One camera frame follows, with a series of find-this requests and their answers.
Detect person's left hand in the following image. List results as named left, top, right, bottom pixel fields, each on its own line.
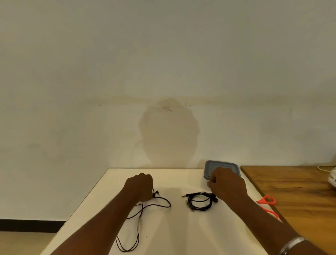
left=123, top=173, right=154, bottom=203

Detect person's right hand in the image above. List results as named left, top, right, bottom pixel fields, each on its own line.
left=207, top=167, right=249, bottom=203

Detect black earphone cable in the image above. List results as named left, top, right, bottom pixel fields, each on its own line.
left=115, top=189, right=172, bottom=253

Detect person's left forearm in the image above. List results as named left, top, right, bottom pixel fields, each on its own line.
left=51, top=188, right=139, bottom=255

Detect person's right forearm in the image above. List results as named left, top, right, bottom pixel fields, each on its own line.
left=223, top=194, right=328, bottom=255

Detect grey plastic container lid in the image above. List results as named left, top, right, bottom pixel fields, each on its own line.
left=204, top=160, right=241, bottom=181

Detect black coiled audio cable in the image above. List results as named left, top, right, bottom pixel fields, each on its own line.
left=181, top=192, right=218, bottom=212

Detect orange handled scissors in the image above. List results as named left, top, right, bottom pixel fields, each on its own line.
left=256, top=195, right=280, bottom=220

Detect silver metal bracelet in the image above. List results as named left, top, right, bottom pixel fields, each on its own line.
left=279, top=236, right=308, bottom=255

